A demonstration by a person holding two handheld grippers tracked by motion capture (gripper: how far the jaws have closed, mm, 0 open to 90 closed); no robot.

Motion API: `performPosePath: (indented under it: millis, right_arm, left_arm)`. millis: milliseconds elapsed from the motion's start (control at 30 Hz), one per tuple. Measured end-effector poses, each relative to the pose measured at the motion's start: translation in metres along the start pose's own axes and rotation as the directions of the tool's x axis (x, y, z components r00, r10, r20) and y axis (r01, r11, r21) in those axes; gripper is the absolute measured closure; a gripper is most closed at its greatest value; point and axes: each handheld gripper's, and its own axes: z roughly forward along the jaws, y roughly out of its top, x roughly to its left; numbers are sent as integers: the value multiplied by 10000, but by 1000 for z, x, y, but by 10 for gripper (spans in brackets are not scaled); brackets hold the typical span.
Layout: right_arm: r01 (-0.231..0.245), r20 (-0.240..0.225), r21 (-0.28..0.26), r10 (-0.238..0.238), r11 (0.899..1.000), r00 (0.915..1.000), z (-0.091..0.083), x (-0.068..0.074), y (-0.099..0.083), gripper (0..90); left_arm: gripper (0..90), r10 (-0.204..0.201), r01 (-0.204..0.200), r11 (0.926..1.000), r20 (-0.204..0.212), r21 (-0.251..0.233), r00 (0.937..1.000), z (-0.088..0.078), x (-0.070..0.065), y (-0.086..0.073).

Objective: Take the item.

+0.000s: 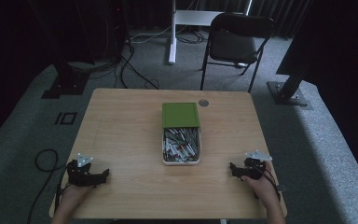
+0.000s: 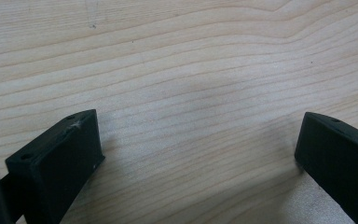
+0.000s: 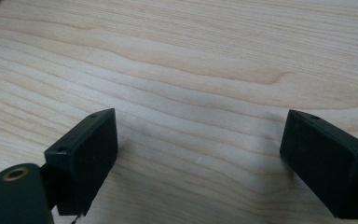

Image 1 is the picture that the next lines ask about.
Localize pile of pens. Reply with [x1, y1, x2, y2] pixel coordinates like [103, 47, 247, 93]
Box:
[163, 127, 200, 162]

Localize black metal stand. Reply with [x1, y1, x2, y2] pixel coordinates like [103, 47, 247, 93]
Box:
[267, 0, 313, 110]
[40, 0, 96, 100]

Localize person's right hand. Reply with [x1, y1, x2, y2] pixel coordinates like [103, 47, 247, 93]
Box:
[241, 161, 282, 210]

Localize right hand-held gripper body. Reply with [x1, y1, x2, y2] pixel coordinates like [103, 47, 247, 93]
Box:
[240, 149, 273, 181]

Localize black floor cables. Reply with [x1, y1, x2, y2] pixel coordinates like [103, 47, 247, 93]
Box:
[69, 31, 209, 91]

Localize white desk frame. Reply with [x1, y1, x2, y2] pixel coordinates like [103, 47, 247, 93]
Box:
[168, 0, 254, 65]

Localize green sliding box lid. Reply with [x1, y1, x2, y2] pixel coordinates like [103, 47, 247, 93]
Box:
[161, 102, 201, 129]

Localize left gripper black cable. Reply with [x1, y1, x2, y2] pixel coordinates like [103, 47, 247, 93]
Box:
[26, 148, 71, 224]

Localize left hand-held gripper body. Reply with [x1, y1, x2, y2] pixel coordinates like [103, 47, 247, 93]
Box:
[65, 152, 104, 189]

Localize person's left hand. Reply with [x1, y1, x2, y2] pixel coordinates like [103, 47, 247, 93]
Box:
[59, 182, 98, 209]

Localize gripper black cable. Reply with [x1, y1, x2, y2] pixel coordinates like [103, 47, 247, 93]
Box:
[26, 148, 71, 224]
[255, 166, 287, 202]

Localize black folding chair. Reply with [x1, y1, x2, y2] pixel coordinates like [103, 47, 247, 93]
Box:
[200, 12, 275, 94]

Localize white floor cable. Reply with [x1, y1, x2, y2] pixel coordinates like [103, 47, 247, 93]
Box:
[130, 24, 189, 45]

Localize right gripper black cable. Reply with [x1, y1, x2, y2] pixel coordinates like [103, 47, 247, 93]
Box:
[255, 166, 287, 202]

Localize white storage box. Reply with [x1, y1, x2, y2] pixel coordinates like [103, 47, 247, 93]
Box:
[161, 125, 202, 166]

